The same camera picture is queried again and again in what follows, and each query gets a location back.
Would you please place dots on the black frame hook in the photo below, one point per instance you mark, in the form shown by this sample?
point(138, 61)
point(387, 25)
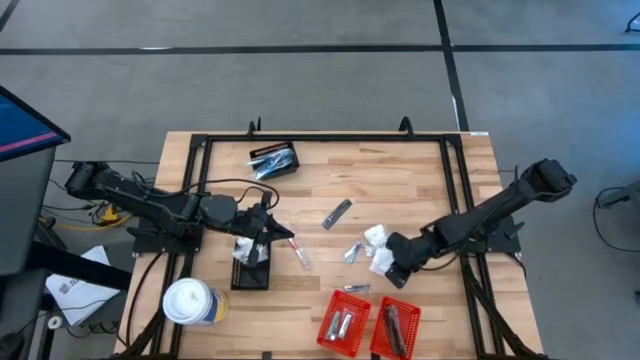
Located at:
point(409, 127)
point(259, 127)

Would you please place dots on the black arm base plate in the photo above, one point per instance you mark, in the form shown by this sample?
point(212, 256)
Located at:
point(150, 245)
point(505, 245)

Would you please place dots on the cotton balls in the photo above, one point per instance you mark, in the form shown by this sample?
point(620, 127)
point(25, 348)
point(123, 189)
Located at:
point(242, 244)
point(381, 261)
point(240, 257)
point(376, 235)

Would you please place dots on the black slotted plastic basket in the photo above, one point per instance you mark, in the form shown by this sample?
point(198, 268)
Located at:
point(292, 170)
point(250, 282)

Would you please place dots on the black clamp lever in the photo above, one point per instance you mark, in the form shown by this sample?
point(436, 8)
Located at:
point(137, 231)
point(514, 231)

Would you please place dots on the red slotted plastic basket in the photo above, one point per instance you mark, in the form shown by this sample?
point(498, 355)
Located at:
point(412, 325)
point(360, 307)

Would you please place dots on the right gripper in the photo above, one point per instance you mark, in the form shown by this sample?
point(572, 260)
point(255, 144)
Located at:
point(407, 252)

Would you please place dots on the black round object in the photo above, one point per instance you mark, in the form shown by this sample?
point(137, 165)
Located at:
point(10, 347)

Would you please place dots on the disinfecting wipes canister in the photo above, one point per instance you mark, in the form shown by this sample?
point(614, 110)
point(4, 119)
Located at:
point(192, 300)

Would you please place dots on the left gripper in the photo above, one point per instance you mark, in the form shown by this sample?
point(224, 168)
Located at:
point(255, 220)

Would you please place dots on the grey stand foot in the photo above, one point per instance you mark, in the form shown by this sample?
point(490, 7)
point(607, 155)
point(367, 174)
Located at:
point(625, 195)

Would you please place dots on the black stand beam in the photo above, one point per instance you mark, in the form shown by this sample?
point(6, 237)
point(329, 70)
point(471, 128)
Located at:
point(75, 267)

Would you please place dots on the white tape roll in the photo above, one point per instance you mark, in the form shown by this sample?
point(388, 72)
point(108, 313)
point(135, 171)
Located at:
point(49, 323)

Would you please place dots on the computer monitor blue screen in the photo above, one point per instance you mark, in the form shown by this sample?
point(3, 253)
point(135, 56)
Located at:
point(25, 125)

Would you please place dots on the red toothbrush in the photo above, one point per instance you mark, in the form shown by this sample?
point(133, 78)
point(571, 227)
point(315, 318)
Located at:
point(299, 252)

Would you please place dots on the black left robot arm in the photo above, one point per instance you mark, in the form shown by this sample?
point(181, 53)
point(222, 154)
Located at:
point(150, 200)

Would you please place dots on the nail clipper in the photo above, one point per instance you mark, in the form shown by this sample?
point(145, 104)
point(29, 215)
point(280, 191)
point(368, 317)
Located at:
point(353, 252)
point(334, 326)
point(345, 325)
point(357, 288)

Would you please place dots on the white paper sheet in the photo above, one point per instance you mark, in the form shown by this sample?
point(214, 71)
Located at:
point(75, 300)

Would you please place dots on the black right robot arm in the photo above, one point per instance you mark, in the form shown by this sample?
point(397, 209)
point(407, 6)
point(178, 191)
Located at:
point(500, 205)

